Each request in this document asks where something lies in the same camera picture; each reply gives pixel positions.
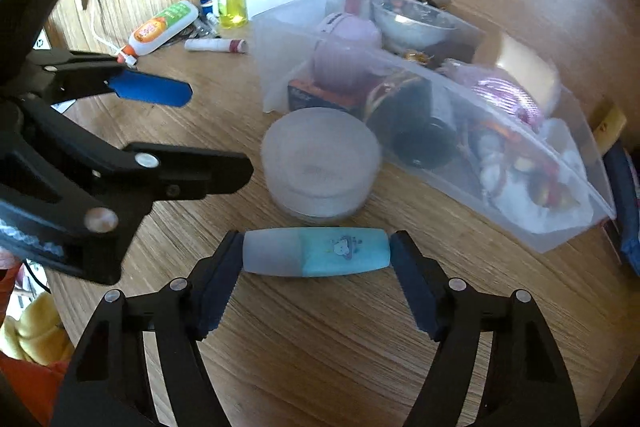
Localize cream yellow bottle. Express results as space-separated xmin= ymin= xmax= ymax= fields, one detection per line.
xmin=592 ymin=104 xmax=628 ymax=155

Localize orange black small box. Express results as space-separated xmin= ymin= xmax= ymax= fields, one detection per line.
xmin=287 ymin=78 xmax=363 ymax=115

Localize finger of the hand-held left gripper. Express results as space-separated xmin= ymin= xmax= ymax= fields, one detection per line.
xmin=30 ymin=49 xmax=194 ymax=108
xmin=0 ymin=97 xmax=254 ymax=285

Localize white cardboard box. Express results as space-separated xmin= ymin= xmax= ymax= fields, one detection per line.
xmin=30 ymin=24 xmax=68 ymax=52

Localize white orange lotion tube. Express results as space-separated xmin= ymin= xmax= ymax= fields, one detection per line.
xmin=117 ymin=0 xmax=200 ymax=68

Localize round frosted jar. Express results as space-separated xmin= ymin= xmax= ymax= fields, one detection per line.
xmin=262 ymin=107 xmax=383 ymax=228

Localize orange cloth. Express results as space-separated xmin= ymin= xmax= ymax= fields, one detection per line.
xmin=0 ymin=352 xmax=76 ymax=427

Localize white cable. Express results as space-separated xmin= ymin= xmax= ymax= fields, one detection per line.
xmin=92 ymin=0 xmax=138 ymax=58

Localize dark metal clips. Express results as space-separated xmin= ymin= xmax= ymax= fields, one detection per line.
xmin=192 ymin=9 xmax=221 ymax=38

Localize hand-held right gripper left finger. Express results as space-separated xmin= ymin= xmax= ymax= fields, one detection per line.
xmin=50 ymin=229 xmax=246 ymax=427

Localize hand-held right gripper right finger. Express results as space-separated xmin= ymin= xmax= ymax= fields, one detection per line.
xmin=389 ymin=229 xmax=583 ymax=427

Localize white lip balm stick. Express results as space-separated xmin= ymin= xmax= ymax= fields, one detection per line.
xmin=184 ymin=38 xmax=249 ymax=55

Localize pink rope lanyard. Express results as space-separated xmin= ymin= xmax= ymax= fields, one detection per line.
xmin=445 ymin=59 xmax=546 ymax=132

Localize light blue frosted bottle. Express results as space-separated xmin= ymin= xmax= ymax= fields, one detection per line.
xmin=242 ymin=226 xmax=392 ymax=279

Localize pink frosted jar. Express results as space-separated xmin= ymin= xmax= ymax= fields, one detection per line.
xmin=314 ymin=13 xmax=383 ymax=92

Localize yellow plush toy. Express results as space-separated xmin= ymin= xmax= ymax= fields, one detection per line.
xmin=0 ymin=292 xmax=76 ymax=365

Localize blue zip pouch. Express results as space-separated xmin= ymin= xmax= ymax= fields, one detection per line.
xmin=602 ymin=142 xmax=640 ymax=278

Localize clear plastic storage box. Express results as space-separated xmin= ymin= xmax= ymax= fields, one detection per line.
xmin=250 ymin=0 xmax=617 ymax=254

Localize black round case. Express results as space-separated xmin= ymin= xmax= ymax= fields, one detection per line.
xmin=387 ymin=77 xmax=461 ymax=170

